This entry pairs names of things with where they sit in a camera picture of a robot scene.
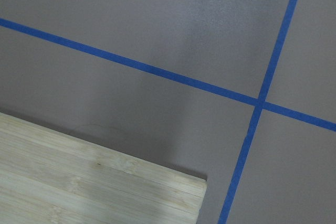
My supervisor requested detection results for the wooden cutting board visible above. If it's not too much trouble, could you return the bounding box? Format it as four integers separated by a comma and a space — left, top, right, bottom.
1, 114, 207, 223

